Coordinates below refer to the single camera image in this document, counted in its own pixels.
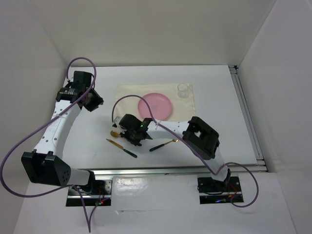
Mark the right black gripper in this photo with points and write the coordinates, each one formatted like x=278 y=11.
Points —
x=124 y=134

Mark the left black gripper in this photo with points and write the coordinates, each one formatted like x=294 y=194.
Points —
x=97 y=101

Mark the gold knife green handle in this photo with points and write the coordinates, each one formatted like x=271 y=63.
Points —
x=122 y=148

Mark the gold spoon green handle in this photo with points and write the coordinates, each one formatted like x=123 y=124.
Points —
x=115 y=134

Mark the gold fork green handle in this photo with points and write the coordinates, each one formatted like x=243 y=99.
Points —
x=162 y=145

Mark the pink plate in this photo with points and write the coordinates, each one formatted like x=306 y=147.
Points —
x=160 y=106

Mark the cream cloth placemat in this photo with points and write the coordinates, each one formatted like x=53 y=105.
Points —
x=183 y=108

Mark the clear glass cup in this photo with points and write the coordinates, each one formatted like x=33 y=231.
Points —
x=183 y=90

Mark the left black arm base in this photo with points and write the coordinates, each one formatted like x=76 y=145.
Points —
x=100 y=194

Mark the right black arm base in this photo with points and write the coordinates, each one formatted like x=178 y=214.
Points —
x=210 y=193

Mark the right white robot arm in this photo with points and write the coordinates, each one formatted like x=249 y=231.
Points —
x=196 y=134

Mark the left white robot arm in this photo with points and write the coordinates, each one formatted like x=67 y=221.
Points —
x=44 y=164

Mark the front aluminium rail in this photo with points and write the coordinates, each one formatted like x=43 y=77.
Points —
x=172 y=170

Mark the aluminium rail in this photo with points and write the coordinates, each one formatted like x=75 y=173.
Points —
x=172 y=170
x=246 y=113

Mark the right aluminium rail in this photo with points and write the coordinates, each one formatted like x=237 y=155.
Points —
x=246 y=113

